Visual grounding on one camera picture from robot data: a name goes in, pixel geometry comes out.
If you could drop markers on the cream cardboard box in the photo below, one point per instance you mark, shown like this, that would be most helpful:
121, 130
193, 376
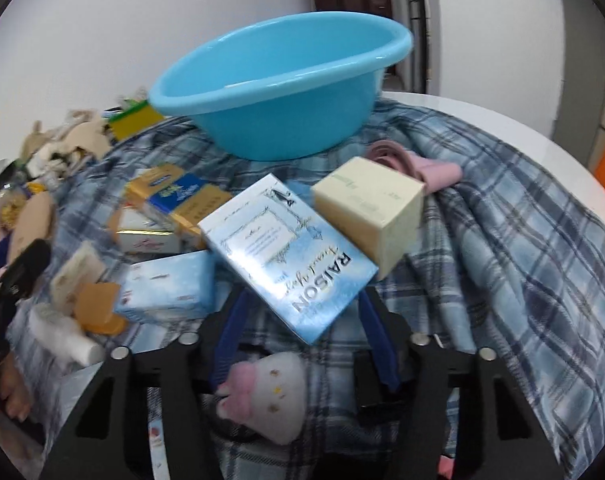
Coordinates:
372, 210

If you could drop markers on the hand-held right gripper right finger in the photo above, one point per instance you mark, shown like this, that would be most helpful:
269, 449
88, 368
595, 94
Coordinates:
377, 340

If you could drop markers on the light blue cardboard box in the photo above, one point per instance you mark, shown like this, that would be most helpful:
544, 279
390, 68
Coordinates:
167, 285

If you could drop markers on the yellow bin with green rim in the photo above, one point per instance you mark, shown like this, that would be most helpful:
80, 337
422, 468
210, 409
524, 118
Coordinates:
132, 121

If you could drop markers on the light blue printed box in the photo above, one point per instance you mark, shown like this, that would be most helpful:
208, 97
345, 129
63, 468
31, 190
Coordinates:
287, 260

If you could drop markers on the blue plaid blanket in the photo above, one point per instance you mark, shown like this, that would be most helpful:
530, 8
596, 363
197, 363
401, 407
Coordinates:
507, 260

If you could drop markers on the white box with gold edge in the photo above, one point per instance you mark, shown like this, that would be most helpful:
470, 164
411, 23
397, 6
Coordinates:
142, 242

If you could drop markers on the small cream packet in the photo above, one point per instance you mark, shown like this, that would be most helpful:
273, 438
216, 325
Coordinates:
75, 270

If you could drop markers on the person's left hand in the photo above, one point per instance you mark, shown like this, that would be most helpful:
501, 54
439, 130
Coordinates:
10, 395

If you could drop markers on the tan round disc with holes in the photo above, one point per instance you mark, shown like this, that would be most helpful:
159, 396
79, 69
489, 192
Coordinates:
32, 225

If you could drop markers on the beige plush camel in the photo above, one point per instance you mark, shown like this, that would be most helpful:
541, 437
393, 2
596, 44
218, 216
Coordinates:
87, 137

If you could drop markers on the black framed glass sliding door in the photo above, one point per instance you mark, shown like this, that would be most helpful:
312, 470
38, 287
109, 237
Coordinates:
418, 25

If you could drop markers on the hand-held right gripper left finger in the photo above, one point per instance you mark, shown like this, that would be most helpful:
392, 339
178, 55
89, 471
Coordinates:
230, 330

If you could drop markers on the light blue plastic basin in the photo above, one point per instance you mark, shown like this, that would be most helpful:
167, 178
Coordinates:
282, 105

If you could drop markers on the pink rolled cloth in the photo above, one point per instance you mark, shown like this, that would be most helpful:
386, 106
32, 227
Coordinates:
440, 172

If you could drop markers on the gold and blue box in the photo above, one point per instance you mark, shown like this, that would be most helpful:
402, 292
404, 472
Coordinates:
177, 192

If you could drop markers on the orange brown round case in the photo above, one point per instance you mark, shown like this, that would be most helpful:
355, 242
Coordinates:
100, 307

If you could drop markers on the white and pink plush toy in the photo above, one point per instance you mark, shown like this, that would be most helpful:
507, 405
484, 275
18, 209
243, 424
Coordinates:
272, 395

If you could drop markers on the white plastic bottle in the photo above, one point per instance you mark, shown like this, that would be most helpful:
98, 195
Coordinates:
62, 335

